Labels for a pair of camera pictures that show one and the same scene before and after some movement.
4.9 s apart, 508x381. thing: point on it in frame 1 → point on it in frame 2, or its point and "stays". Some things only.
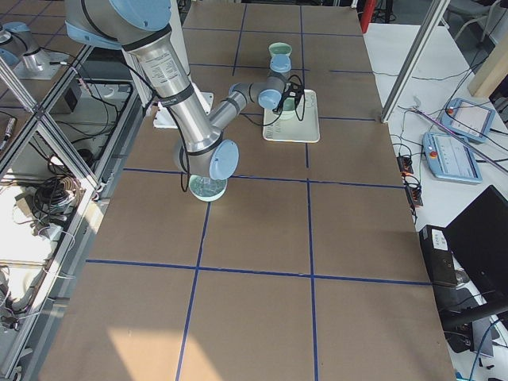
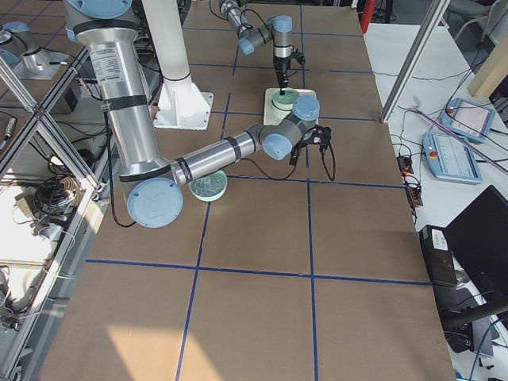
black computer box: x=438 y=255 stays
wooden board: x=491 y=71 stays
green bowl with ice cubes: x=207 y=190 stays
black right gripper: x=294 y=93 → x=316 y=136
